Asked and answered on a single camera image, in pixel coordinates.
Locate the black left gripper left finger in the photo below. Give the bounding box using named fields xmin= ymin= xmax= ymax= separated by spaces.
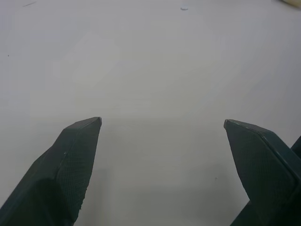
xmin=0 ymin=116 xmax=103 ymax=226

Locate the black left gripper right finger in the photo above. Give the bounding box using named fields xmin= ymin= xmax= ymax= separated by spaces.
xmin=223 ymin=119 xmax=301 ymax=226

